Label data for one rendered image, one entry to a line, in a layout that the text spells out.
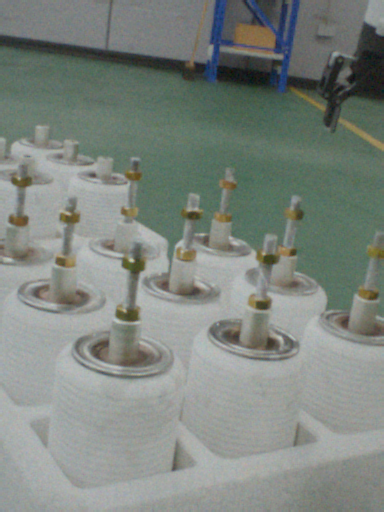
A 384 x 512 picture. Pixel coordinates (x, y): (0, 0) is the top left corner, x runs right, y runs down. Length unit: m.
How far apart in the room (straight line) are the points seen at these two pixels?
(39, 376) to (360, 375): 0.27
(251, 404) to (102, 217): 0.56
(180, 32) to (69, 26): 0.93
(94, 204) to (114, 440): 0.60
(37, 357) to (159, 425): 0.14
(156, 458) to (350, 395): 0.19
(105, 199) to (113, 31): 5.94
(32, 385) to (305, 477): 0.23
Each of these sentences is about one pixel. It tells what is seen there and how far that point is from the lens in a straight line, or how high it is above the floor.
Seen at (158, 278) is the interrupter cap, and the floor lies 0.25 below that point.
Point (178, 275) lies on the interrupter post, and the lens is 0.73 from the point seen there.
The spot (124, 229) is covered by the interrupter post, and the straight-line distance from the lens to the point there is 0.82.
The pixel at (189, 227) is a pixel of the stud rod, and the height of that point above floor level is 0.31.
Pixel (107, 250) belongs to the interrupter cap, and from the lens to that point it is 0.82.
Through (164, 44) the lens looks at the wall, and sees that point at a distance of 7.03.
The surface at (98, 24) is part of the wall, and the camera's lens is 7.04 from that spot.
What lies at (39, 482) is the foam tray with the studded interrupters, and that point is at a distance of 0.58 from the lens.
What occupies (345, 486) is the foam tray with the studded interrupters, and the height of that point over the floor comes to 0.15.
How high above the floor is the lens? 0.50
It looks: 17 degrees down
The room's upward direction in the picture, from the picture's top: 8 degrees clockwise
